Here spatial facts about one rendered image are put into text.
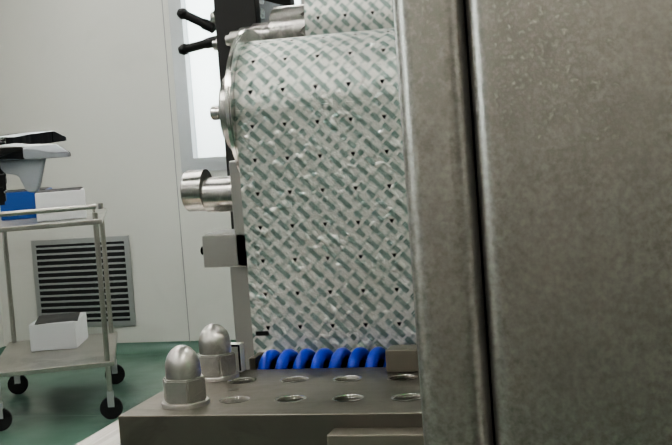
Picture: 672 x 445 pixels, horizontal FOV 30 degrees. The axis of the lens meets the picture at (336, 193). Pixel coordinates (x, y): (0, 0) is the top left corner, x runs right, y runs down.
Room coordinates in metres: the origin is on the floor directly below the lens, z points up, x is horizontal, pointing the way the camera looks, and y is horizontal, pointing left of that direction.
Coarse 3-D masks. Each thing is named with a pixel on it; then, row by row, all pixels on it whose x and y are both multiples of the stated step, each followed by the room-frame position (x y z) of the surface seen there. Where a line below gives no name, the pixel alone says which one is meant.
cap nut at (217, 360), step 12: (216, 324) 1.03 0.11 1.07; (204, 336) 1.02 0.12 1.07; (216, 336) 1.02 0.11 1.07; (228, 336) 1.03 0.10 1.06; (204, 348) 1.02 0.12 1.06; (216, 348) 1.02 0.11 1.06; (228, 348) 1.02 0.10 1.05; (204, 360) 1.02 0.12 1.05; (216, 360) 1.01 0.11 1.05; (228, 360) 1.02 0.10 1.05; (204, 372) 1.02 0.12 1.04; (216, 372) 1.02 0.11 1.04; (228, 372) 1.02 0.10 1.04
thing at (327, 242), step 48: (288, 192) 1.08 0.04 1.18; (336, 192) 1.07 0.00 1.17; (384, 192) 1.06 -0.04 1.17; (288, 240) 1.08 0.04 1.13; (336, 240) 1.07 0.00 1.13; (384, 240) 1.06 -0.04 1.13; (288, 288) 1.08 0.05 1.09; (336, 288) 1.07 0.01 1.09; (384, 288) 1.06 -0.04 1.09; (288, 336) 1.08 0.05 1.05; (336, 336) 1.07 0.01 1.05; (384, 336) 1.06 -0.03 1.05
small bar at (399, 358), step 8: (408, 344) 1.02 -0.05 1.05; (416, 344) 1.01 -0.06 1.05; (392, 352) 1.00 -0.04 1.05; (400, 352) 1.00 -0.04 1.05; (408, 352) 0.99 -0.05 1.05; (416, 352) 0.99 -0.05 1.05; (392, 360) 1.00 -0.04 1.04; (400, 360) 1.00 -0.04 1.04; (408, 360) 0.99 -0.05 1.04; (416, 360) 0.99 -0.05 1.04; (392, 368) 1.00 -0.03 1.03; (400, 368) 1.00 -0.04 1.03; (408, 368) 0.99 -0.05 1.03; (416, 368) 0.99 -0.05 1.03
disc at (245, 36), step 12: (240, 36) 1.12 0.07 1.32; (252, 36) 1.15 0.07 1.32; (240, 48) 1.12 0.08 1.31; (228, 60) 1.10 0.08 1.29; (228, 72) 1.09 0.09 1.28; (228, 84) 1.09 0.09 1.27; (228, 96) 1.08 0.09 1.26; (228, 108) 1.08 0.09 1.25; (228, 120) 1.08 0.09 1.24; (228, 132) 1.09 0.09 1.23
